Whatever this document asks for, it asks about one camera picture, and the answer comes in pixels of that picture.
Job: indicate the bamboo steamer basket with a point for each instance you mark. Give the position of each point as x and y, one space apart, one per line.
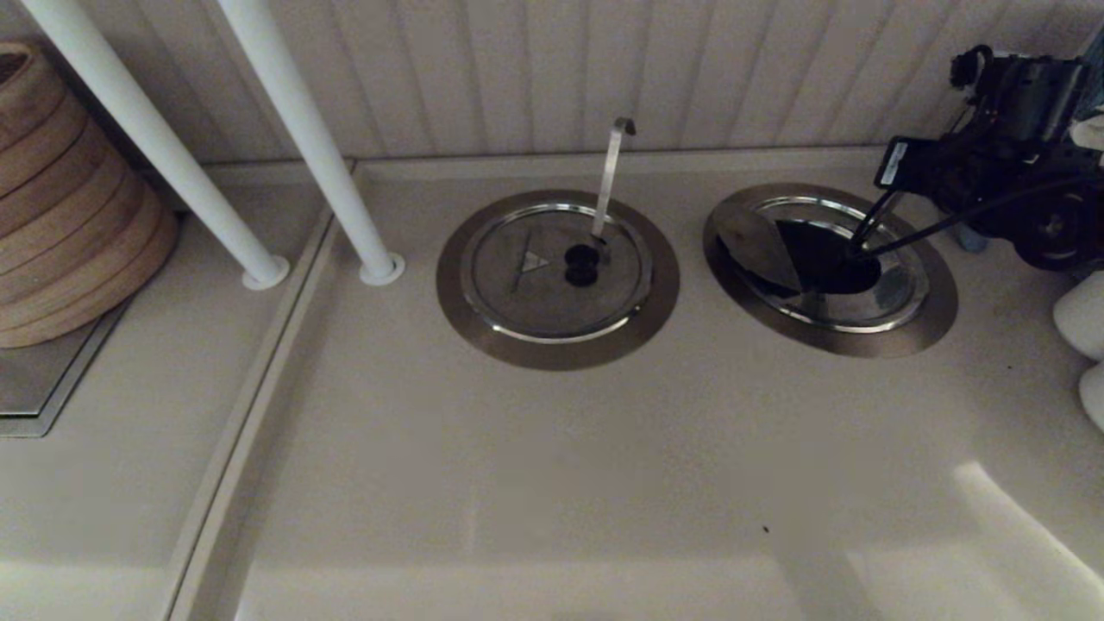
34 95
52 177
78 285
69 246
43 142
60 211

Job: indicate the white round support pole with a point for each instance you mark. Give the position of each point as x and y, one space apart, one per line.
302 121
147 129

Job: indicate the recessed dark soup pot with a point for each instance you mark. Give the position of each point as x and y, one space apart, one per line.
815 254

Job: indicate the small blue cup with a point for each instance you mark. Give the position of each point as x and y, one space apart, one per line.
970 240

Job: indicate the black rounded plastic object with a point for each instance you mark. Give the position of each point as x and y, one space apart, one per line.
582 263

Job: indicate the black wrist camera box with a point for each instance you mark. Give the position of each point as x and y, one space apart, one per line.
1031 95

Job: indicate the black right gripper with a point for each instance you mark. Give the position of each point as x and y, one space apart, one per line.
957 177

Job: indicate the round steel hinged lid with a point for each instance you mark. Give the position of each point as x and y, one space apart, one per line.
755 246
517 302

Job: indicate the teal striped container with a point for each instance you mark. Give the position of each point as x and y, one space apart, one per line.
1097 86

